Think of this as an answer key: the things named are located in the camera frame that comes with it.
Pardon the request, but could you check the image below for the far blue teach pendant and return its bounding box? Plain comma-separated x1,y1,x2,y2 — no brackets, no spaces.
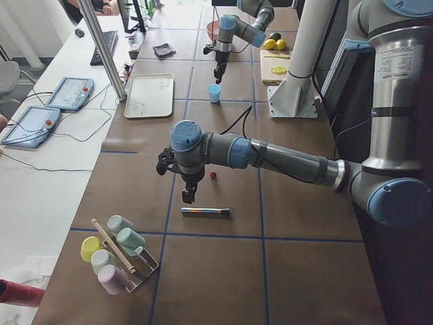
45,77,94,112

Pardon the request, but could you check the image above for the metal cup rack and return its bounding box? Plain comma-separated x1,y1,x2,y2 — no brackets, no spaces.
91,219,159,293

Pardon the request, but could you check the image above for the yellow lemon near board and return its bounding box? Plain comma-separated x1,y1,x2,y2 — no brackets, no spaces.
263,39,277,50

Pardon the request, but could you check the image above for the grey folded cloth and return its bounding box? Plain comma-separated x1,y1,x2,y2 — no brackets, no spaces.
153,43,176,60

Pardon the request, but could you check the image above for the yellow plastic knife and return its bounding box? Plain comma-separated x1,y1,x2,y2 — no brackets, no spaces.
263,54,291,59

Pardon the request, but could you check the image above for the lemon slices stack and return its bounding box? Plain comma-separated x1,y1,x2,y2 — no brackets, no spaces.
270,66,287,75

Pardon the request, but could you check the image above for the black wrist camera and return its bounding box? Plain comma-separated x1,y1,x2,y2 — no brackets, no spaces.
156,148,178,175
203,44,217,55

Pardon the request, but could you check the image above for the mint cup on rack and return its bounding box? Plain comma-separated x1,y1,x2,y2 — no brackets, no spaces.
116,227,146,256

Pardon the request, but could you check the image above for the pink cup on rack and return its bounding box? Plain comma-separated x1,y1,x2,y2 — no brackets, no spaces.
97,265,129,295

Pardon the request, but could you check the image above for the green lime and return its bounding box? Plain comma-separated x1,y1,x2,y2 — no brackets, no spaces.
269,32,281,41

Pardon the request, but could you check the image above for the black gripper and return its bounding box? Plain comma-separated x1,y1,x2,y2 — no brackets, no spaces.
181,166,205,204
214,51,230,85

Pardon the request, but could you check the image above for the cream bear tray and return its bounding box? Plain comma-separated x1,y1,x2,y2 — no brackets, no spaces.
124,73,174,119

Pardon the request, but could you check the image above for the steel muddler black tip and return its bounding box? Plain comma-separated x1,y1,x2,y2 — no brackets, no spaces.
181,207,231,217

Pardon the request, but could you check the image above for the pink bowl of ice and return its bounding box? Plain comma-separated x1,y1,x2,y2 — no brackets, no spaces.
206,20,219,41

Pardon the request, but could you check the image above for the red bottle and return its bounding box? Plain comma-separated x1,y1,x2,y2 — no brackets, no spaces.
1,279,45,307

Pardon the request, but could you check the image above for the blue teach pendant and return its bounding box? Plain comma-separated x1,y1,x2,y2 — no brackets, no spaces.
45,77,94,112
1,106,62,149

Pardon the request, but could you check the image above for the aluminium frame post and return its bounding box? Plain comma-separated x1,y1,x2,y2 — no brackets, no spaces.
78,0,127,102

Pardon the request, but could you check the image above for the yellow cup on rack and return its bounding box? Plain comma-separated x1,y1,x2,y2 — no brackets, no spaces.
80,236,103,263

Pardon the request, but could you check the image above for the near blue teach pendant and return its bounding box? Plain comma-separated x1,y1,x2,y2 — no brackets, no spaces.
1,106,62,149

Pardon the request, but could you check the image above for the pale white cup on rack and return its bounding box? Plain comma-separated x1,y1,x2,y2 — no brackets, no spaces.
91,249,118,276

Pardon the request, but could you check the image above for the black computer mouse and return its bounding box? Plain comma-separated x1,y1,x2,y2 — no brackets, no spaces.
74,28,85,38

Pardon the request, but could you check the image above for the grey-green cup on rack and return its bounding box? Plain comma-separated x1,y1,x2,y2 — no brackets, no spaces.
106,215,135,235

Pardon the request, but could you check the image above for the black keyboard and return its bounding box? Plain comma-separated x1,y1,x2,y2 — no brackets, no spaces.
89,30,119,66

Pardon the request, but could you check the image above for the wooden cutting board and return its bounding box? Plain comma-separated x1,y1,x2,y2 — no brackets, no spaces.
260,49,292,83

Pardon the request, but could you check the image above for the black monitor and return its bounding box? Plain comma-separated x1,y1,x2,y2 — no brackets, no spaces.
117,0,146,34

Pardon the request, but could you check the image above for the yellow lemon far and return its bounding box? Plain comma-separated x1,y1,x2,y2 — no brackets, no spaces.
275,39,286,51

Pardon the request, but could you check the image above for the light blue plastic cup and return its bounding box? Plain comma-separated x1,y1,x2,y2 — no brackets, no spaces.
207,83,221,103

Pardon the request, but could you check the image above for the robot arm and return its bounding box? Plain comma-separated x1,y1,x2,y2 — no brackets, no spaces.
156,1,432,228
213,0,275,84

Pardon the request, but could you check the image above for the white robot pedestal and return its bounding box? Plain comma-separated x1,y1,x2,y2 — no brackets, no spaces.
267,0,337,118

